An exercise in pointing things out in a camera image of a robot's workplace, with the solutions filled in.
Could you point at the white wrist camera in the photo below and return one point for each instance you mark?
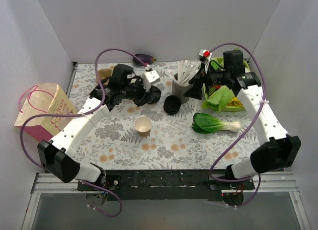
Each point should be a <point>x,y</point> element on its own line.
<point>204,56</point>
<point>149,77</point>

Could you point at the green lettuce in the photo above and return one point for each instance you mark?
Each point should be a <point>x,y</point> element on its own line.
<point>217,63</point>

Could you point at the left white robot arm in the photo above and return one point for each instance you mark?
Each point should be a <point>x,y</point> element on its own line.
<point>56,155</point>

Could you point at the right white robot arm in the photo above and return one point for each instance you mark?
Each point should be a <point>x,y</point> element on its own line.
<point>278,149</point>

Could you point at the paper bag with pink handles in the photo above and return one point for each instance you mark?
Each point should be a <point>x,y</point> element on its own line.
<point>44,98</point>

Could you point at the grey holder cup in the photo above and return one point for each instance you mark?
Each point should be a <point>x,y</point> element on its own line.
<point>179,91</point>

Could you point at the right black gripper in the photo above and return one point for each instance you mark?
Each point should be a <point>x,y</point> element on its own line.
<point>203,79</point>

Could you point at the yellow flower vegetable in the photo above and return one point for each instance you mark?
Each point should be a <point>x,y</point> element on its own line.
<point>235,102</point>

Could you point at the floral table mat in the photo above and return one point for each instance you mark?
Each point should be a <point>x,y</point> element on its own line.
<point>172,144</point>

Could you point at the bok choy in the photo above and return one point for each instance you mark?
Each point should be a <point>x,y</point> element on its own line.
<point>204,124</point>

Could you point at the green plastic basket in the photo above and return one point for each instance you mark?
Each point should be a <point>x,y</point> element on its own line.
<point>220,98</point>

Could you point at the cardboard cup carrier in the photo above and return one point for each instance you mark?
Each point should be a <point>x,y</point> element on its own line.
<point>104,75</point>

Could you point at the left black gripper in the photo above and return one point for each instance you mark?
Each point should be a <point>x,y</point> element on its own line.
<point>143,94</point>

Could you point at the purple eggplant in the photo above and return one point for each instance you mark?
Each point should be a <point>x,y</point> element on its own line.
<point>140,59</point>

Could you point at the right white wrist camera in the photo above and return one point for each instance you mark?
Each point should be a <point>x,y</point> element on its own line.
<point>204,56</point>

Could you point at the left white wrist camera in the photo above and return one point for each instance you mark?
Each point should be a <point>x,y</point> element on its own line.
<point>149,77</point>

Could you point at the stack of black lids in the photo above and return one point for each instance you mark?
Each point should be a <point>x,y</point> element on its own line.
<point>172,105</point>

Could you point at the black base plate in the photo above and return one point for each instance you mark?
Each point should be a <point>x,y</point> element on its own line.
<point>169,184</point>

